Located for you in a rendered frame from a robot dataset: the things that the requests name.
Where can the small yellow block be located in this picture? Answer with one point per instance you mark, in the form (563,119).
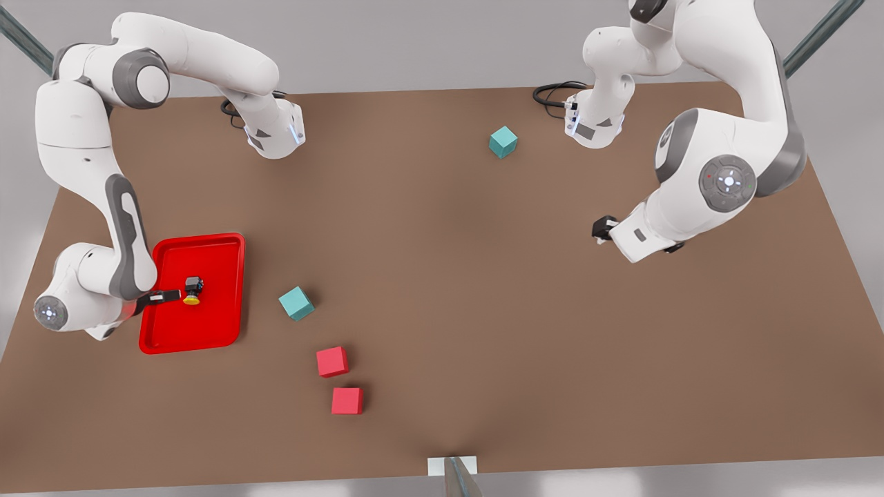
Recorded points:
(191,300)

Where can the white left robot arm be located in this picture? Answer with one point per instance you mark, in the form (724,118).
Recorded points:
(718,41)

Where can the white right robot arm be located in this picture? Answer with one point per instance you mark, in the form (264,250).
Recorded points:
(72,138)

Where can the red plastic tray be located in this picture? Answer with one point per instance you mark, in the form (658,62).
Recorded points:
(214,276)

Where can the teal cube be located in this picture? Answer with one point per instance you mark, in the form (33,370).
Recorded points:
(297,304)
(503,142)

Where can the red cube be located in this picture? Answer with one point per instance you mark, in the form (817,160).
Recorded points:
(332,362)
(347,401)

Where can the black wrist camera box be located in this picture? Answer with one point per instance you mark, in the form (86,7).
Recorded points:
(195,285)

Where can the silver frame post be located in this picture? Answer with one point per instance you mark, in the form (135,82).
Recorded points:
(822,36)
(24,40)
(461,482)

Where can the white post foot plate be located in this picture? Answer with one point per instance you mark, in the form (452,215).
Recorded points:
(435,466)

